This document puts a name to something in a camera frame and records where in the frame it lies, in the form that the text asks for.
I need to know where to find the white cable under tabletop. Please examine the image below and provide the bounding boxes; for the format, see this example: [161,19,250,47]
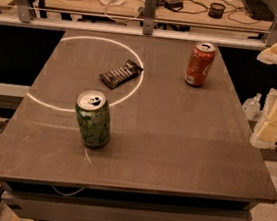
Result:
[50,183,86,199]

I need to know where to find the black round cup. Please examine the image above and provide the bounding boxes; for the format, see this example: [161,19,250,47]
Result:
[209,3,226,19]

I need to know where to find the black snack bar wrapper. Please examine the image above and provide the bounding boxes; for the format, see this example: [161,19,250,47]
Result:
[99,60,144,89]

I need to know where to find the red coke can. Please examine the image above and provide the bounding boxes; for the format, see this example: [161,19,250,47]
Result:
[185,42,216,87]

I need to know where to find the white cable loop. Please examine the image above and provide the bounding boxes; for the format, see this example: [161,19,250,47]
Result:
[102,0,147,25]

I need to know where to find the black keyboard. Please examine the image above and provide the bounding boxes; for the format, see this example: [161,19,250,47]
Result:
[242,0,274,22]

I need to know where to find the clear sanitizer bottle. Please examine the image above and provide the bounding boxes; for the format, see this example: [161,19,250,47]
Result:
[242,93,261,119]

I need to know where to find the wooden background desk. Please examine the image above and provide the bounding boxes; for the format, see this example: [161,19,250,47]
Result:
[46,0,277,33]

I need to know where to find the metal railing frame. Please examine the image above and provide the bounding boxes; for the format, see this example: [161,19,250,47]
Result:
[0,0,277,50]

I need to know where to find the black power adapter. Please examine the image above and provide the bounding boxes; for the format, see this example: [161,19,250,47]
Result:
[164,0,184,12]

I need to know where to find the green soda can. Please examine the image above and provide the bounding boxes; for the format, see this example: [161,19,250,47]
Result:
[75,90,111,149]

